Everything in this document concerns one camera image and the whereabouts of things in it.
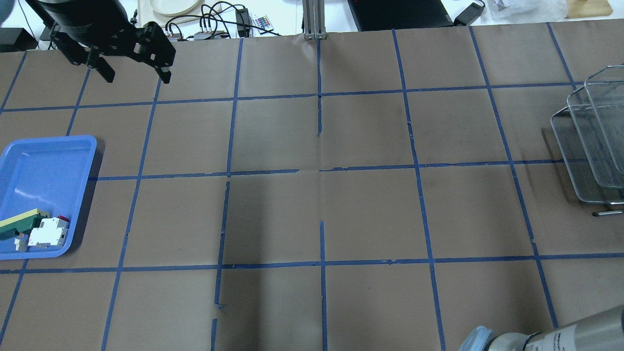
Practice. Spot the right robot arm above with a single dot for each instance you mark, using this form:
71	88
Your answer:
600	332

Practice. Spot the metal mesh shelf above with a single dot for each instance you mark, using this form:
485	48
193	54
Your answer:
589	133

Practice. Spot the black laptop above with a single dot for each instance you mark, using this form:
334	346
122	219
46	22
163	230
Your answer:
378	15

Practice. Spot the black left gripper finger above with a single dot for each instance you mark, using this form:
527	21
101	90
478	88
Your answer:
104	69
164	73

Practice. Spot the aluminium frame post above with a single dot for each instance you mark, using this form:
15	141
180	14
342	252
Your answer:
314	19

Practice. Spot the small remote control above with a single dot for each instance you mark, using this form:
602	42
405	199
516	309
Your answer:
262	23

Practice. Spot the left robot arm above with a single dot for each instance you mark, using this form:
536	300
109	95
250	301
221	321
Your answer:
86	31

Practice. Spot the beige tray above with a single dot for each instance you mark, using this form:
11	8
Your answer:
146	14

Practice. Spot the blue plastic tray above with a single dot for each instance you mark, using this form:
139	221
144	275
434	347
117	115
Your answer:
49	174

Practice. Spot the yellow green sponge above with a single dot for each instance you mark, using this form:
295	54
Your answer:
21	224

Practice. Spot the white circuit breaker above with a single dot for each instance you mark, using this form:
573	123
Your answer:
52	232

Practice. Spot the black power adapter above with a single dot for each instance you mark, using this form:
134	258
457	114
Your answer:
469	15

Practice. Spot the beige plate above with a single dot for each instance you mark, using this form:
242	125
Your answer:
172	8

